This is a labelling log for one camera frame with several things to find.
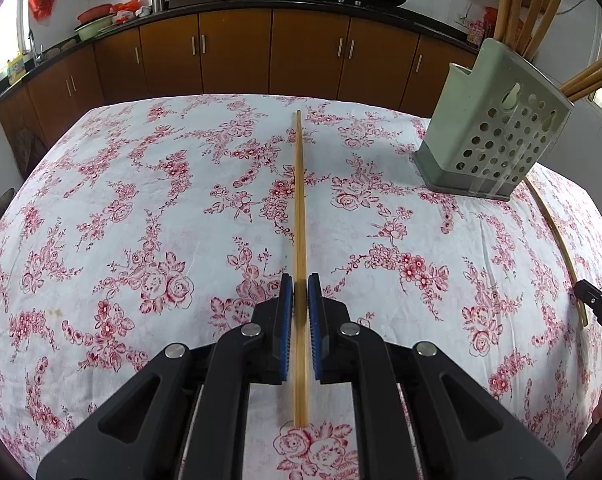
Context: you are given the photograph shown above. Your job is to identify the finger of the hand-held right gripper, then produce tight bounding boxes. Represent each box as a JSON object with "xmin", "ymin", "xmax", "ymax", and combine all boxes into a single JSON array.
[{"xmin": 575, "ymin": 280, "xmax": 602, "ymax": 347}]

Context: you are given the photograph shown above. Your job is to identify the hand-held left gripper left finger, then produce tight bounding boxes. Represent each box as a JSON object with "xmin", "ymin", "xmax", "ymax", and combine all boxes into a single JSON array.
[{"xmin": 36, "ymin": 274, "xmax": 296, "ymax": 480}]

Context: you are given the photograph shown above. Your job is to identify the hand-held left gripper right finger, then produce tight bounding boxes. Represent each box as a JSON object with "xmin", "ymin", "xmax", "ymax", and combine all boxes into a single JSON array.
[{"xmin": 307, "ymin": 272, "xmax": 566, "ymax": 480}]

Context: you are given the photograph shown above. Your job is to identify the green perforated utensil holder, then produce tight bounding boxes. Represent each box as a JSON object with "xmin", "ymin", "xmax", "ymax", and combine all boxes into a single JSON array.
[{"xmin": 413, "ymin": 37, "xmax": 576, "ymax": 202}]

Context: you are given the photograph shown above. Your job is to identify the red floral tablecloth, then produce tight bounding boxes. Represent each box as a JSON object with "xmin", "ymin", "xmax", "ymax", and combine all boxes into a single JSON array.
[{"xmin": 0, "ymin": 92, "xmax": 602, "ymax": 480}]

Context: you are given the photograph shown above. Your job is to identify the brown kitchen base cabinets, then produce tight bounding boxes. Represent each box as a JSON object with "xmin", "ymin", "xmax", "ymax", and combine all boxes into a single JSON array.
[{"xmin": 0, "ymin": 6, "xmax": 482, "ymax": 171}]

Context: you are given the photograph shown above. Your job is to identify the orange white plastic bag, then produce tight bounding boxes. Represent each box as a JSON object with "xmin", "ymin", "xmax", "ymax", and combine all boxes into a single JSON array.
[{"xmin": 112, "ymin": 0, "xmax": 152, "ymax": 20}]

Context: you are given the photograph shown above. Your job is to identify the green basin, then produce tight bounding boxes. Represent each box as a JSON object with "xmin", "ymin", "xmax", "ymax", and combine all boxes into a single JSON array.
[{"xmin": 75, "ymin": 15, "xmax": 116, "ymax": 42}]

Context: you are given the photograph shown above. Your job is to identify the red basin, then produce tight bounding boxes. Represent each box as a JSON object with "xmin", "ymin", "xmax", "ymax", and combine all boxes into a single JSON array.
[{"xmin": 77, "ymin": 4, "xmax": 114, "ymax": 23}]

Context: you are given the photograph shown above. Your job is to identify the yellow packet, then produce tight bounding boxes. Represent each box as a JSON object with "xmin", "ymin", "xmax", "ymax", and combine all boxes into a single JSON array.
[{"xmin": 7, "ymin": 56, "xmax": 28, "ymax": 85}]

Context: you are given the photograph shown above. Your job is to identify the red hanging decoration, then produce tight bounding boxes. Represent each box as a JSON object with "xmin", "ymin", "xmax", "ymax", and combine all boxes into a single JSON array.
[{"xmin": 28, "ymin": 0, "xmax": 59, "ymax": 22}]

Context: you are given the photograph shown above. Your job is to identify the bright kitchen window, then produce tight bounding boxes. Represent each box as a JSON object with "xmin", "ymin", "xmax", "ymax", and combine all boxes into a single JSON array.
[{"xmin": 0, "ymin": 0, "xmax": 32, "ymax": 86}]

